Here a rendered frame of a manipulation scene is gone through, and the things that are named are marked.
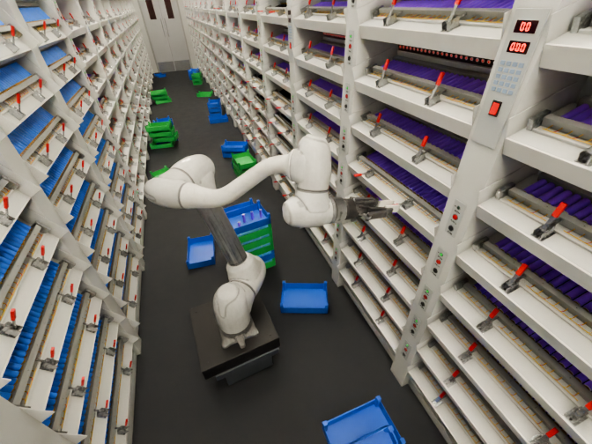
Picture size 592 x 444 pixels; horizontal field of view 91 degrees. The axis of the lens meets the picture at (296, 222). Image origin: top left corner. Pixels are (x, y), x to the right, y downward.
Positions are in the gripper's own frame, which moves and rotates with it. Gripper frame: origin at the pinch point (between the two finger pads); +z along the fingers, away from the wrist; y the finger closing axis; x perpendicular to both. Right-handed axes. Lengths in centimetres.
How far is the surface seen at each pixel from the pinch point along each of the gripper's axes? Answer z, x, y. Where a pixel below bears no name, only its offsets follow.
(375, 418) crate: 7, -97, 35
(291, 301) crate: -7, -100, -43
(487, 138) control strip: -0.9, 34.0, 23.5
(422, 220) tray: 8.8, -0.9, 9.4
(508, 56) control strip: -5, 51, 21
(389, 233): 13.6, -19.1, -6.5
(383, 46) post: 9, 49, -43
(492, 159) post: 0.5, 29.7, 26.6
